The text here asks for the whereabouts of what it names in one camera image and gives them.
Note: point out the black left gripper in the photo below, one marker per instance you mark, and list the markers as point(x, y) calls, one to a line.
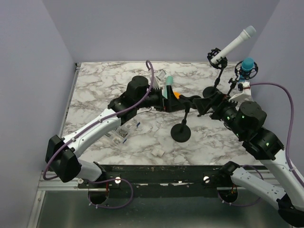
point(160, 107)

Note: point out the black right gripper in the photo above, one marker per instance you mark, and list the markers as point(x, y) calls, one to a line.
point(223, 100)

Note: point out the black round-base microphone stand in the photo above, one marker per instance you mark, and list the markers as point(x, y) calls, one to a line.
point(181, 132)

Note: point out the blue microphone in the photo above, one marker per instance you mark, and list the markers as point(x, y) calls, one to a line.
point(246, 69)

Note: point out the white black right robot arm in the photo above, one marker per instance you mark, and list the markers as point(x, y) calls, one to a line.
point(246, 123)

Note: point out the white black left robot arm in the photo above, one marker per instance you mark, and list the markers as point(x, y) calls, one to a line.
point(63, 154)

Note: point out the white microphone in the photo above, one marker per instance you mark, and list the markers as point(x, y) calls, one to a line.
point(245, 35)

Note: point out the orange tape measure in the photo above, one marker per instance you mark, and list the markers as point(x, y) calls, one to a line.
point(177, 95)

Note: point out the small white plastic fitting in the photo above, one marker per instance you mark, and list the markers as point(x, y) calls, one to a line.
point(157, 152)

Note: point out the clear plastic screw box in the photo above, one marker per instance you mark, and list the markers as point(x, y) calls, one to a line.
point(120, 134)

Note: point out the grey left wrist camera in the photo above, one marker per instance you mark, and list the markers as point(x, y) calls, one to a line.
point(159, 79)

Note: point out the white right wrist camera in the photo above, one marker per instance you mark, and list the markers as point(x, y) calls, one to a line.
point(243, 94)

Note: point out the black shock-mount tripod stand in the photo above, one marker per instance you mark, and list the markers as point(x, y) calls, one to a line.
point(235, 82)

